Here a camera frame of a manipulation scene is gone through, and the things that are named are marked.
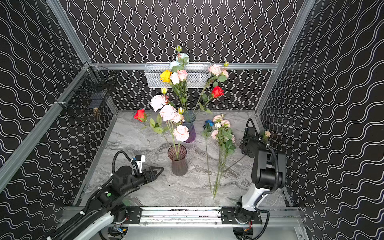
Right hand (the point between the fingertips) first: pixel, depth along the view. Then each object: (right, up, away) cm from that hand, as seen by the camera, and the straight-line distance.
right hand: (249, 150), depth 96 cm
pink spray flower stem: (-23, -19, -13) cm, 32 cm away
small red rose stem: (-61, +20, -27) cm, 69 cm away
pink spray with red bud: (-14, +6, +4) cm, 16 cm away
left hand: (-51, -8, -22) cm, 57 cm away
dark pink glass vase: (-45, +1, -18) cm, 48 cm away
